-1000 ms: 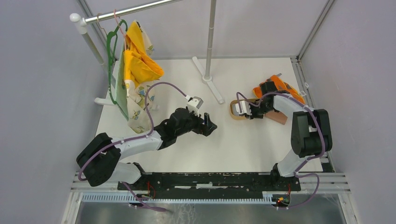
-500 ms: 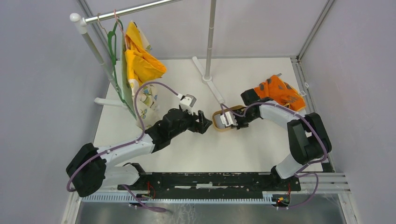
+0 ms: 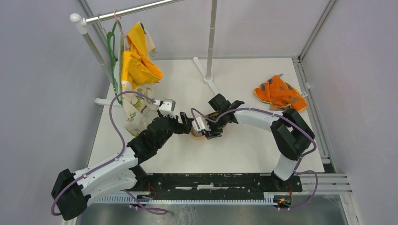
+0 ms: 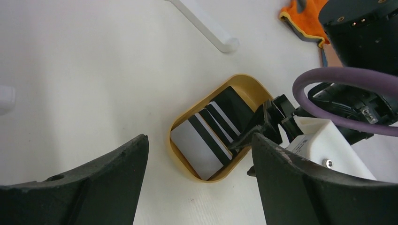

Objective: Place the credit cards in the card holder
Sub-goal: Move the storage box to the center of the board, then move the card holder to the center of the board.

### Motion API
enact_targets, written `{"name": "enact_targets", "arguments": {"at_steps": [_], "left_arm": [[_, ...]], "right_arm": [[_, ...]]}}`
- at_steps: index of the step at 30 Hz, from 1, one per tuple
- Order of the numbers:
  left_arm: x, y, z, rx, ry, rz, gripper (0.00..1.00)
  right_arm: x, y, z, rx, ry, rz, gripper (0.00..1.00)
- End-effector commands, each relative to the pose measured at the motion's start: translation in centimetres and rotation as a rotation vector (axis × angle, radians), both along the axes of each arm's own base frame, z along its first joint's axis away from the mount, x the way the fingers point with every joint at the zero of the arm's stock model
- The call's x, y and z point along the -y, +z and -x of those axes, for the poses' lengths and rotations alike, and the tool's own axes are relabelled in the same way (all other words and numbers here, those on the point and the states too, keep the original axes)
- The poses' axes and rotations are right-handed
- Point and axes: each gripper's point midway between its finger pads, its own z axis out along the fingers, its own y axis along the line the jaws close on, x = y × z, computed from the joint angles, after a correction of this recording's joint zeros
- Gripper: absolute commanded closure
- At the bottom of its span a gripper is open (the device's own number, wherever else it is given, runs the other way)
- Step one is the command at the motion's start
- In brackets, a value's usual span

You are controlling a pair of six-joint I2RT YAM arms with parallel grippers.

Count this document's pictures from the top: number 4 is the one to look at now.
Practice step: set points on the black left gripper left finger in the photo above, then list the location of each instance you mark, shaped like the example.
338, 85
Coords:
104, 191

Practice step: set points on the tan oval card tray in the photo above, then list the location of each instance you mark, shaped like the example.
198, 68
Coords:
251, 91

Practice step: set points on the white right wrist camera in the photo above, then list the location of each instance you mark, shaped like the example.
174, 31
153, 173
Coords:
323, 144

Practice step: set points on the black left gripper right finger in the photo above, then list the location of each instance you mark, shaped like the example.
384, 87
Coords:
297, 191

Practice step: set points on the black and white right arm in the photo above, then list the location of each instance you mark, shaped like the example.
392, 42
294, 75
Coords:
361, 96

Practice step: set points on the orange cloth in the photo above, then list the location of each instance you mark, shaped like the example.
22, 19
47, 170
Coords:
301, 16

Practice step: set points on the white rack base foot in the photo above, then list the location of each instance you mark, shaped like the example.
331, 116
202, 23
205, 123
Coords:
209, 27

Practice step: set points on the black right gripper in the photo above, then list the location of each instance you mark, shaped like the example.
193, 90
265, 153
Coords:
266, 119

